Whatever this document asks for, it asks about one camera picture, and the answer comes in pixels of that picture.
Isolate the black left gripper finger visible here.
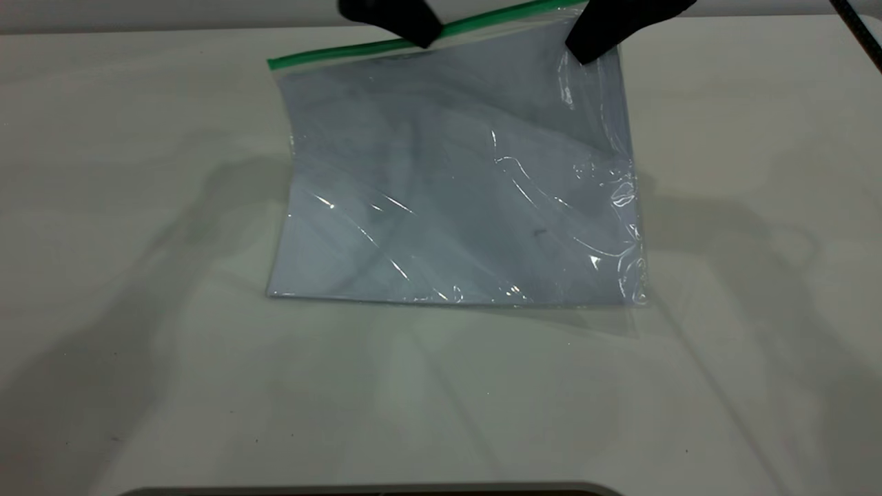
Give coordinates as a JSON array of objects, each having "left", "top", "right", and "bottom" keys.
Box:
[{"left": 337, "top": 0, "right": 446, "bottom": 50}]

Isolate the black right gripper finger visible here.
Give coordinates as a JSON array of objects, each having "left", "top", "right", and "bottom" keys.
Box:
[{"left": 564, "top": 0, "right": 698, "bottom": 67}]

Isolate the clear zip bag green strip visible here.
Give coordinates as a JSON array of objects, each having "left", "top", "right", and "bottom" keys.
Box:
[{"left": 266, "top": 0, "right": 649, "bottom": 308}]

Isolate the dark rounded base edge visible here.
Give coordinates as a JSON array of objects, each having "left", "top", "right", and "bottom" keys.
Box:
[{"left": 116, "top": 482, "right": 626, "bottom": 496}]

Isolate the black cable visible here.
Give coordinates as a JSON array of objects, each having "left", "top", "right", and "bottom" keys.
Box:
[{"left": 830, "top": 0, "right": 882, "bottom": 75}]

